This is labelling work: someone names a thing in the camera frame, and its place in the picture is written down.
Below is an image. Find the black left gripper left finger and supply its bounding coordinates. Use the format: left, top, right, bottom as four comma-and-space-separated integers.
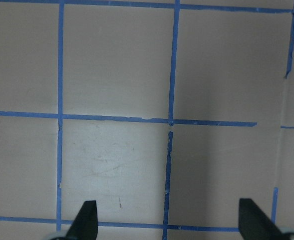
65, 200, 98, 240

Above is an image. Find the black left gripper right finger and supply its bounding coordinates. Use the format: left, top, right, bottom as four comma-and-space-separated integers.
238, 198, 282, 240

